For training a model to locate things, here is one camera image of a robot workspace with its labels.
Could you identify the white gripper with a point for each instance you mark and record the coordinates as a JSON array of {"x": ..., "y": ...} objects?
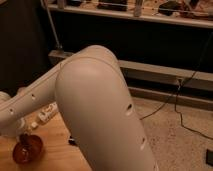
[{"x": 15, "y": 129}]

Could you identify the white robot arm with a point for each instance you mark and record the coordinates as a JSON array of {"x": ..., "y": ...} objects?
[{"x": 96, "y": 106}]

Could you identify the orange ceramic bowl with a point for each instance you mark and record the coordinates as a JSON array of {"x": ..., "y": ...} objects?
[{"x": 22, "y": 155}]

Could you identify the white tube with cap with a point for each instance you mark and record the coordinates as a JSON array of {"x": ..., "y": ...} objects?
[{"x": 45, "y": 115}]

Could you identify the wooden table top board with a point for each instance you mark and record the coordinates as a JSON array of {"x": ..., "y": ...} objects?
[{"x": 57, "y": 153}]

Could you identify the black striped rectangular block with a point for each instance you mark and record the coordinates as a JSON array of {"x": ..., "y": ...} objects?
[{"x": 72, "y": 142}]

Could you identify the metal pole stand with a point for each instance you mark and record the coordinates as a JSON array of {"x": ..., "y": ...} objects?
[{"x": 58, "y": 44}]

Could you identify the white shelf with clutter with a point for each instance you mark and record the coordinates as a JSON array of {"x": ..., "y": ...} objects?
[{"x": 194, "y": 13}]

